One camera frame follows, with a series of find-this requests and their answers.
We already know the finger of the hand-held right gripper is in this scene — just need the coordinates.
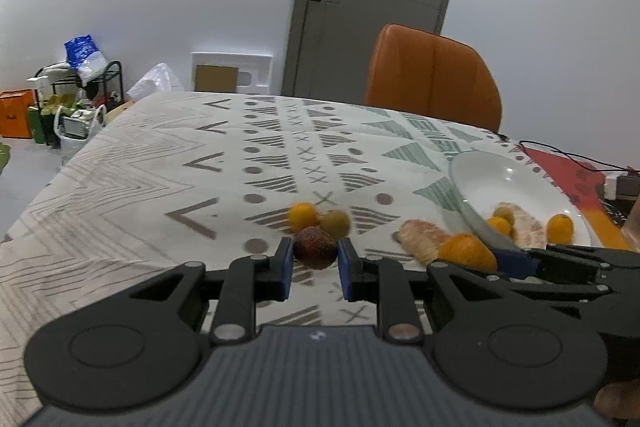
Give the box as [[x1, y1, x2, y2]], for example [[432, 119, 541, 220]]
[[472, 269, 618, 308], [492, 243, 640, 282]]

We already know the black cable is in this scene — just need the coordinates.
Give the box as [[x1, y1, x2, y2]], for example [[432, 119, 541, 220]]
[[495, 134, 640, 172]]

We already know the white ceramic bowl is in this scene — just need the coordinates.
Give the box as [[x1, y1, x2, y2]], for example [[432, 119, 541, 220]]
[[448, 150, 593, 255]]

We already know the white tote bag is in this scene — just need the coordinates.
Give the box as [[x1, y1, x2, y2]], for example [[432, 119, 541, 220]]
[[54, 104, 107, 165]]

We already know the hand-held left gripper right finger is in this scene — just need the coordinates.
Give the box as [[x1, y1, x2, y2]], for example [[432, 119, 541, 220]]
[[337, 239, 506, 343]]

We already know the orange box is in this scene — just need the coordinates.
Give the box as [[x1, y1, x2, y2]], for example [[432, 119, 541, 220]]
[[0, 90, 36, 138]]

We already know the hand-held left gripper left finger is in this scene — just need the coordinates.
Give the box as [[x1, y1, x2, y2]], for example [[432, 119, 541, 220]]
[[127, 237, 294, 343]]

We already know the clear plastic bag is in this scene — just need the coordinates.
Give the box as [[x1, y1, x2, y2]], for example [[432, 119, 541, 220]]
[[127, 63, 185, 100]]

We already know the peeled orange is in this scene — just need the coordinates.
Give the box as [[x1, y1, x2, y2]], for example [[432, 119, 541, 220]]
[[492, 202, 545, 249]]

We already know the brown cardboard sheet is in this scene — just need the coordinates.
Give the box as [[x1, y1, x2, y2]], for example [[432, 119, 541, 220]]
[[195, 65, 237, 92]]

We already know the patterned white tablecloth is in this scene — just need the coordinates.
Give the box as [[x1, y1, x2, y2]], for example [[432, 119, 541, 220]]
[[0, 92, 626, 418]]

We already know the large orange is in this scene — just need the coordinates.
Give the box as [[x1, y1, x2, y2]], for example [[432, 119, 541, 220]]
[[546, 214, 575, 244], [439, 233, 498, 273]]

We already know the green box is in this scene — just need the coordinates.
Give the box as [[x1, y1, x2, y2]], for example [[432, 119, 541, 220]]
[[27, 104, 48, 144]]

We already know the white power adapter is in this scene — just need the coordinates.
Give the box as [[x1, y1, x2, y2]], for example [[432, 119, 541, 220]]
[[602, 171, 640, 200]]

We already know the brown bread piece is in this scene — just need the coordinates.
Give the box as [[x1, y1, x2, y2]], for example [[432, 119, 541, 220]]
[[397, 219, 453, 265]]

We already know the blue and white bag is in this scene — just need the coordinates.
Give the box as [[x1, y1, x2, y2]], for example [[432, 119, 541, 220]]
[[64, 35, 107, 82]]

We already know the red orange patterned cloth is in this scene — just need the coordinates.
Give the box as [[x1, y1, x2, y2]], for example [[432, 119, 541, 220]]
[[520, 144, 640, 253]]

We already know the person's right hand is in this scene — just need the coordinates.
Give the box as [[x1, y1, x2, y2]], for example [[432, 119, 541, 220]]
[[594, 382, 640, 421]]

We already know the orange chair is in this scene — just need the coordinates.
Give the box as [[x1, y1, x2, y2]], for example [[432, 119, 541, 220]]
[[364, 24, 502, 132]]

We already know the black metal rack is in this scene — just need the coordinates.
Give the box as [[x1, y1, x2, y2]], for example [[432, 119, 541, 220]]
[[32, 61, 123, 148]]

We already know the beige paper bag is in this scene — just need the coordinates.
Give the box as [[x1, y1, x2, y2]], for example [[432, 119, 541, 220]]
[[107, 99, 136, 118]]

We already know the white foam board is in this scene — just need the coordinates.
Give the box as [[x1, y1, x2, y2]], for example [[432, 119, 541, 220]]
[[191, 52, 274, 95]]

